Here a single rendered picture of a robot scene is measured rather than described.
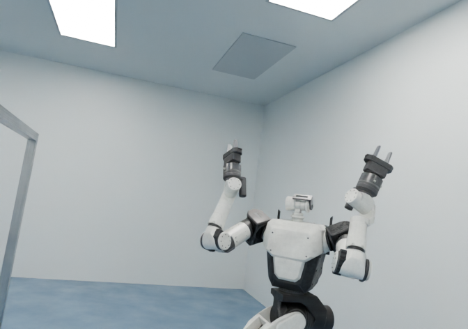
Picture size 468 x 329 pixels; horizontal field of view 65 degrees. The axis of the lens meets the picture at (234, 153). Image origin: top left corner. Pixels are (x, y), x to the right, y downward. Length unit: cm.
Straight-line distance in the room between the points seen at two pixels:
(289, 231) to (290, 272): 17
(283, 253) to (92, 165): 415
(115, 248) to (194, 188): 139
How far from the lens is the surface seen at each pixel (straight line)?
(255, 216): 182
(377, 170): 162
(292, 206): 175
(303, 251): 168
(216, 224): 165
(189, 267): 574
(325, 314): 187
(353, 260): 145
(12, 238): 319
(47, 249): 563
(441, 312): 291
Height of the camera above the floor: 130
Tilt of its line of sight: 7 degrees up
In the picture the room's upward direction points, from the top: 7 degrees clockwise
